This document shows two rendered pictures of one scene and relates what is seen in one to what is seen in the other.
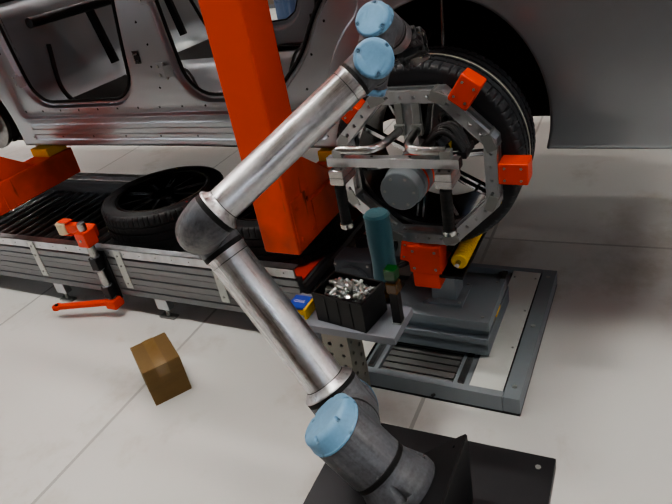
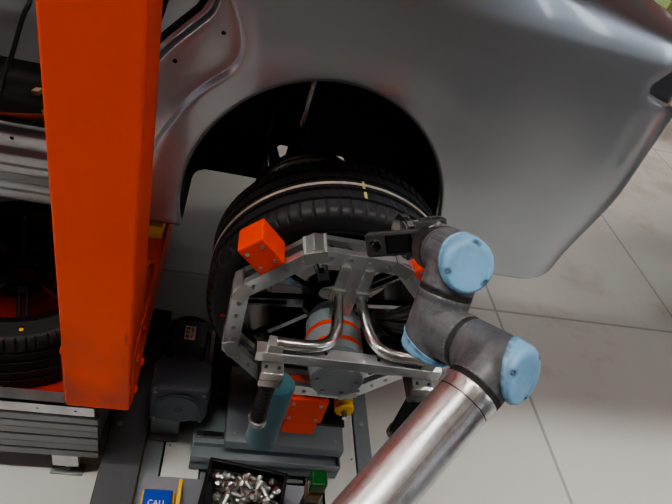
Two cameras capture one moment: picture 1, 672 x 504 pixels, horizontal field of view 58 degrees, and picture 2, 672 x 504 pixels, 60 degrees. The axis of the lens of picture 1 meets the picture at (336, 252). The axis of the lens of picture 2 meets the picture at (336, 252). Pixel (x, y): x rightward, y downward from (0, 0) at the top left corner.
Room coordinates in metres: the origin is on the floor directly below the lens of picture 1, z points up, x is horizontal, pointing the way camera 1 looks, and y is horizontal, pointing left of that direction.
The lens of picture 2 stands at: (1.17, 0.48, 1.93)
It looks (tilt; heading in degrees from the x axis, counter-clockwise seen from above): 39 degrees down; 313
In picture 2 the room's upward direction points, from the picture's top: 19 degrees clockwise
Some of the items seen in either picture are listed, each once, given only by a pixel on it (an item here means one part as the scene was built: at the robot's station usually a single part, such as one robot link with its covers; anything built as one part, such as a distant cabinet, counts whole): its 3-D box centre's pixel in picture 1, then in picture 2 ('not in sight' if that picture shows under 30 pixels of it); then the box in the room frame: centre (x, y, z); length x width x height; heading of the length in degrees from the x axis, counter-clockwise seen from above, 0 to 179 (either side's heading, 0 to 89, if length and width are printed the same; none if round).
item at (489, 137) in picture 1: (417, 168); (332, 325); (1.85, -0.32, 0.85); 0.54 x 0.07 x 0.54; 59
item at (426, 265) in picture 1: (431, 256); (302, 395); (1.88, -0.34, 0.48); 0.16 x 0.12 x 0.17; 149
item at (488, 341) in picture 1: (438, 311); (267, 420); (2.02, -0.37, 0.13); 0.50 x 0.36 x 0.10; 59
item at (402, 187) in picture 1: (410, 177); (334, 347); (1.79, -0.28, 0.85); 0.21 x 0.14 x 0.14; 149
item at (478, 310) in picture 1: (446, 274); (291, 390); (1.99, -0.41, 0.32); 0.40 x 0.30 x 0.28; 59
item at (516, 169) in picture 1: (515, 169); not in sight; (1.69, -0.59, 0.85); 0.09 x 0.08 x 0.07; 59
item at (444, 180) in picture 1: (447, 174); (417, 380); (1.59, -0.36, 0.93); 0.09 x 0.05 x 0.05; 149
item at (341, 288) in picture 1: (349, 299); (240, 501); (1.67, -0.01, 0.51); 0.20 x 0.14 x 0.13; 50
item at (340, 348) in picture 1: (348, 366); not in sight; (1.70, 0.04, 0.21); 0.10 x 0.10 x 0.42; 59
